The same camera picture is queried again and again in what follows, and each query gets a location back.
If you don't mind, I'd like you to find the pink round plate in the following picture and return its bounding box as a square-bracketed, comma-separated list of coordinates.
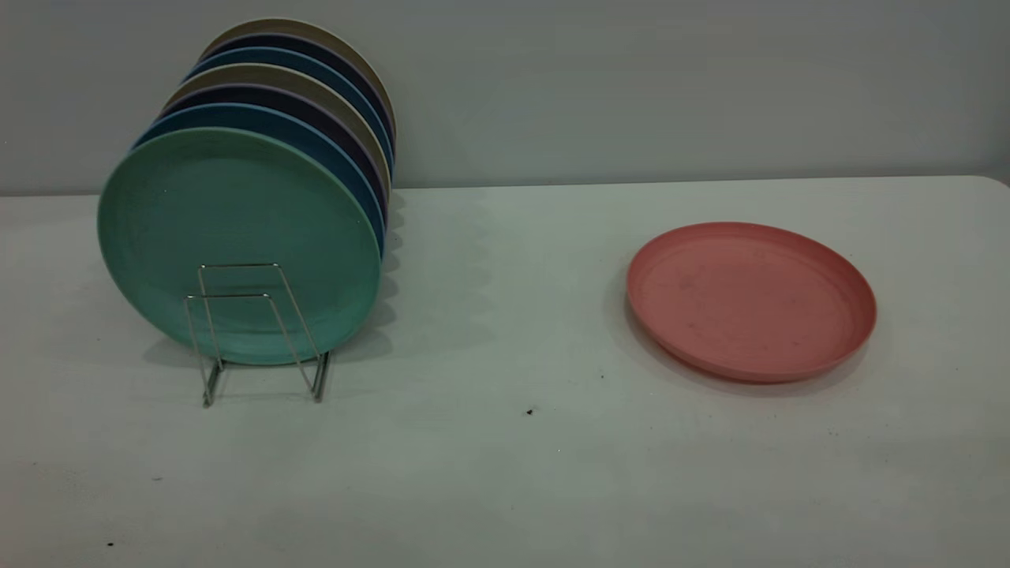
[626, 222, 877, 385]

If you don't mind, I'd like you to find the green round plate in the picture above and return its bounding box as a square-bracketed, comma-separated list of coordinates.
[97, 128, 383, 366]

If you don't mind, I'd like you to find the blue round plate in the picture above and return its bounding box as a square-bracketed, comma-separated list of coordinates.
[183, 47, 395, 170]
[133, 103, 387, 257]

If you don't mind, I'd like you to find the dark purple round plate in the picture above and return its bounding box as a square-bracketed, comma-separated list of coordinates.
[197, 33, 395, 144]
[162, 84, 390, 226]

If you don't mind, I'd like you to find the beige round plate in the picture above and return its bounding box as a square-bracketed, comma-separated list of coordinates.
[162, 63, 393, 198]
[197, 17, 397, 143]

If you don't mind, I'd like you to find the metal wire plate rack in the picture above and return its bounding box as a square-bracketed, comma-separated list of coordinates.
[184, 263, 331, 409]

